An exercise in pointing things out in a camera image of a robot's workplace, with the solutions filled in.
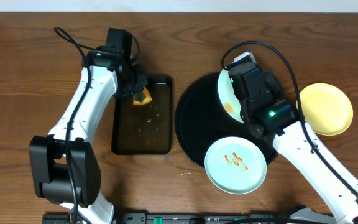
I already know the yellow plate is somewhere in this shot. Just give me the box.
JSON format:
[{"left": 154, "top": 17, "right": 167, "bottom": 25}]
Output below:
[{"left": 300, "top": 83, "right": 354, "bottom": 136}]

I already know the round black serving tray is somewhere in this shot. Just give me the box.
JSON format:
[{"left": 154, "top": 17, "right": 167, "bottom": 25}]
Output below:
[{"left": 175, "top": 73, "right": 278, "bottom": 168}]

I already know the orange green scrub sponge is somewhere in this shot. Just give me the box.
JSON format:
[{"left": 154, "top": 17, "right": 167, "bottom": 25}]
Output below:
[{"left": 132, "top": 87, "right": 152, "bottom": 106}]

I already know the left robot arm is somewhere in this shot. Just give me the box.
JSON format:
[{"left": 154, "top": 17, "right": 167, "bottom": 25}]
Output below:
[{"left": 29, "top": 26, "right": 152, "bottom": 223}]

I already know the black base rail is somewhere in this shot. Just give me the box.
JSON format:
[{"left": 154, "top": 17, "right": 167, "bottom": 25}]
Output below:
[{"left": 41, "top": 212, "right": 291, "bottom": 224}]

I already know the light blue plate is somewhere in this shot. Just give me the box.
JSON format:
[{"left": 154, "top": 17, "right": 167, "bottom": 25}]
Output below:
[
  {"left": 217, "top": 70, "right": 243, "bottom": 123},
  {"left": 204, "top": 136, "right": 267, "bottom": 195}
]

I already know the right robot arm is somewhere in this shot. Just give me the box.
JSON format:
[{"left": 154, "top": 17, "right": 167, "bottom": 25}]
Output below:
[{"left": 225, "top": 62, "right": 358, "bottom": 223}]

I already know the black rectangular water tray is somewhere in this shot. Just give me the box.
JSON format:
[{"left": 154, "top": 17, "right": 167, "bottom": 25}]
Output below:
[{"left": 111, "top": 76, "right": 173, "bottom": 155}]

